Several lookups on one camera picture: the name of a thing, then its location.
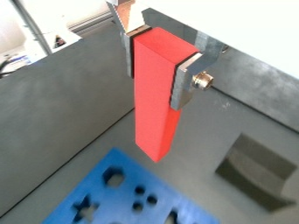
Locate red rectangular foam block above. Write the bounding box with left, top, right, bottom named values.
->
left=134, top=27, right=199, bottom=162

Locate blue foam shape board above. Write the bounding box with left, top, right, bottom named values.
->
left=42, top=148, right=221, bottom=224

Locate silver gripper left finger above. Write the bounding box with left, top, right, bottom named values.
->
left=107, top=0, right=151, bottom=78

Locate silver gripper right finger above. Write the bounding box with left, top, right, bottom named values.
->
left=170, top=31, right=225, bottom=110

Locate dark grey arch foam block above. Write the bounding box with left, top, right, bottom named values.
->
left=215, top=134, right=297, bottom=212

